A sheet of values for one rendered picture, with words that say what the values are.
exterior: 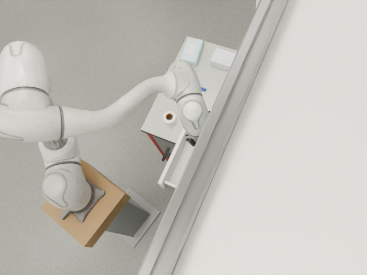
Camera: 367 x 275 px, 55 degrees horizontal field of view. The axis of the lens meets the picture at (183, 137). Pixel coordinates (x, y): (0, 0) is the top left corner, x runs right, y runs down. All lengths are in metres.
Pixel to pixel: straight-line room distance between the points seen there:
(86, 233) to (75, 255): 0.97
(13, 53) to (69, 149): 0.58
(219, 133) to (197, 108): 0.69
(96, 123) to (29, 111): 0.19
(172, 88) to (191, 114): 0.14
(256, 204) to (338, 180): 0.12
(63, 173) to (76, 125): 0.51
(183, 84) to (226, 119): 0.77
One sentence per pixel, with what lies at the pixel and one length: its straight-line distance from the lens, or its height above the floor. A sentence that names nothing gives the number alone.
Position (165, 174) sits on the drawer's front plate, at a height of 0.93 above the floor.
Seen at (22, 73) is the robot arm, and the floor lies 1.67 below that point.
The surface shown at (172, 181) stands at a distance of 1.70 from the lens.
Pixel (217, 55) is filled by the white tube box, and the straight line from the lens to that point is 1.96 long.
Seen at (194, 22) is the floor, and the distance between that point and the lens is 3.13.
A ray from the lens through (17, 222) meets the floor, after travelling 2.96.
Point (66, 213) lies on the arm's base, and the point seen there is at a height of 0.89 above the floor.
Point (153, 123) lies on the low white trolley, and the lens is 1.89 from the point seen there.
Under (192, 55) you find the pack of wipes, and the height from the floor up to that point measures 0.80.
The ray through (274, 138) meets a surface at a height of 1.97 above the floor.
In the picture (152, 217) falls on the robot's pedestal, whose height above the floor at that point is 0.02.
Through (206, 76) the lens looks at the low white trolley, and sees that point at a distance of 1.96.
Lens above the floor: 2.47
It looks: 69 degrees down
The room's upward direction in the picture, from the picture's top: 24 degrees counter-clockwise
